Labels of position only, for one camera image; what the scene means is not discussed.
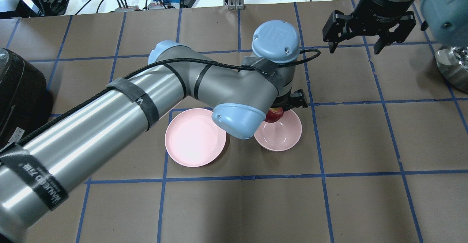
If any pink bowl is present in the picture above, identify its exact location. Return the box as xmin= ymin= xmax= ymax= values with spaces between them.
xmin=254 ymin=110 xmax=302 ymax=152

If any steel steamer pot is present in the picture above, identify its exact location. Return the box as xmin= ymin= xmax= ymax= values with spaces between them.
xmin=434 ymin=46 xmax=468 ymax=93

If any pink plate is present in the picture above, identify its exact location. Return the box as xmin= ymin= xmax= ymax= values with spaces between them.
xmin=165 ymin=108 xmax=227 ymax=167

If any black rice cooker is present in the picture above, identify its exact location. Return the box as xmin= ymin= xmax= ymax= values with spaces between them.
xmin=0 ymin=48 xmax=51 ymax=148

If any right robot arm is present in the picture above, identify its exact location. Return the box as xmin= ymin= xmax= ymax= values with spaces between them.
xmin=322 ymin=0 xmax=468 ymax=54

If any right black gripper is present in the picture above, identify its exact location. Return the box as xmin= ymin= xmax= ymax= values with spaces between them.
xmin=322 ymin=0 xmax=416 ymax=55

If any red yellow apple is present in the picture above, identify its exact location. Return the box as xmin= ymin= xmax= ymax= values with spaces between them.
xmin=264 ymin=107 xmax=284 ymax=123

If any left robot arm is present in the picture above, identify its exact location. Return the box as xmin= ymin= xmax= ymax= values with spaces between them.
xmin=0 ymin=20 xmax=300 ymax=243

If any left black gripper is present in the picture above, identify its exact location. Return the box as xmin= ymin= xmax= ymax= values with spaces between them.
xmin=272 ymin=89 xmax=309 ymax=112

